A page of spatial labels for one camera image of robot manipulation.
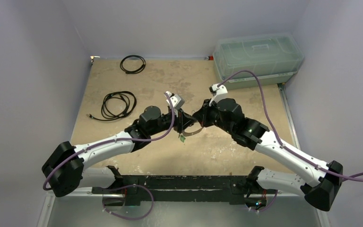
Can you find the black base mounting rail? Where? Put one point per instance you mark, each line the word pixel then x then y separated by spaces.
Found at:
pixel 233 189

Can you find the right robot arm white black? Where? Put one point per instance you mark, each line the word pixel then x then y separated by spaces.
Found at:
pixel 314 179

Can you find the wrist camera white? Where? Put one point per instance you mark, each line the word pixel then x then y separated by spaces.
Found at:
pixel 174 100
pixel 218 92

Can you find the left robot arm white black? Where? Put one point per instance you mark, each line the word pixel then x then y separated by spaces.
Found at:
pixel 65 169

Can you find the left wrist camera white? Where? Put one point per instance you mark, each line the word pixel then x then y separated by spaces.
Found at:
pixel 174 100

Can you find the green key tag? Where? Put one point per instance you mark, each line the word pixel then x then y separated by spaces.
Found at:
pixel 182 138

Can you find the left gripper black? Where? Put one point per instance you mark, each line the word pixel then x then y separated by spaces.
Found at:
pixel 183 120

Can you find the translucent green storage box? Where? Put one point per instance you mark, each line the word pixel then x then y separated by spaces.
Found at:
pixel 273 58

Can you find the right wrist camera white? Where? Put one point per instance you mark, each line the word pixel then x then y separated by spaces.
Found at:
pixel 218 92

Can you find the aluminium frame rail right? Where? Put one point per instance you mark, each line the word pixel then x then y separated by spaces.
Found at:
pixel 281 87

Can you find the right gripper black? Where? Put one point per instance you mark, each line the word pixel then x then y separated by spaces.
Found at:
pixel 204 110

